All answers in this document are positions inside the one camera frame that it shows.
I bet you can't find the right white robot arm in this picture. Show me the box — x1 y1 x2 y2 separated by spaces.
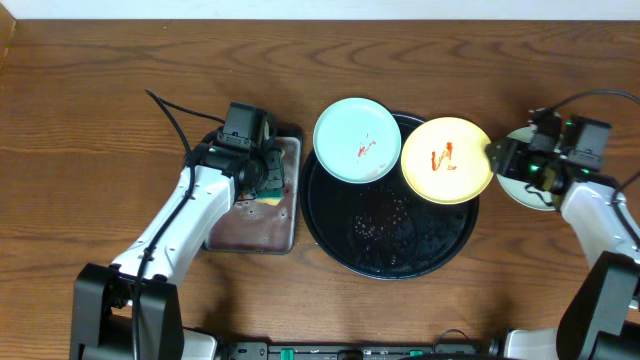
485 109 639 359

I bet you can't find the green and yellow scrub sponge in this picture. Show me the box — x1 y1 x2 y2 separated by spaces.
255 187 283 206

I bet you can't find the yellow plate with ketchup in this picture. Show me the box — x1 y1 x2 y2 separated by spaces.
400 117 493 205

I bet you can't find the metal tray of soapy water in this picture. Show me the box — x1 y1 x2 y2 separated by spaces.
203 125 304 255

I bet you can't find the mint green plate with ketchup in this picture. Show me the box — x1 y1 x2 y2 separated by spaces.
313 98 402 184

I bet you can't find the pale green cleaned plate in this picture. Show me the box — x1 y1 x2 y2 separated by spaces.
497 127 555 212

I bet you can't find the round black serving tray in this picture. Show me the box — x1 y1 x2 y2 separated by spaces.
299 110 480 280

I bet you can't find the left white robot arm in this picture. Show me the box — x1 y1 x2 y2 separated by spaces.
69 143 284 359

